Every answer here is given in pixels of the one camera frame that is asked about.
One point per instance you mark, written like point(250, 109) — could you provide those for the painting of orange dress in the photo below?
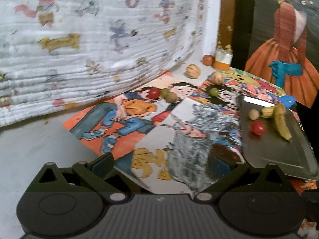
point(284, 47)

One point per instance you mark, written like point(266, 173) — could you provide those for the grey metal tray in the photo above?
point(295, 157)

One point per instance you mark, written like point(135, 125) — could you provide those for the white cartoon print blanket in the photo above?
point(59, 54)

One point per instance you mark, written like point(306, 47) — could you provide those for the yellow spotted banana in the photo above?
point(280, 122)

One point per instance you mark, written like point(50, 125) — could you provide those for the yellow banana with sticker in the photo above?
point(267, 112)

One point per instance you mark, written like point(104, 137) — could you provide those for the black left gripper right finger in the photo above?
point(225, 173)

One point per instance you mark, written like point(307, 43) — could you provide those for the brown wooden door frame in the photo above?
point(226, 24)

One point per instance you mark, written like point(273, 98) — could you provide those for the small red apple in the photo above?
point(208, 60)

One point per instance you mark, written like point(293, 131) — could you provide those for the colourful cartoon poster mat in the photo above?
point(165, 147)

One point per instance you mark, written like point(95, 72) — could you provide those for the striped tan round fruit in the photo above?
point(217, 78)
point(192, 71)

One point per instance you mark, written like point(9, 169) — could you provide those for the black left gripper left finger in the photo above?
point(93, 175)

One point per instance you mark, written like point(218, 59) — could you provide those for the green grape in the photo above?
point(214, 92)
point(164, 92)

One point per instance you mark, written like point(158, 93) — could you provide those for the red cherry tomato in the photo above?
point(154, 93)
point(258, 127)

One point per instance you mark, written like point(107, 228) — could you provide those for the brown longan fruit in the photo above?
point(254, 114)
point(171, 97)

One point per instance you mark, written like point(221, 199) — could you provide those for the white orange jar with flowers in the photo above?
point(224, 52)

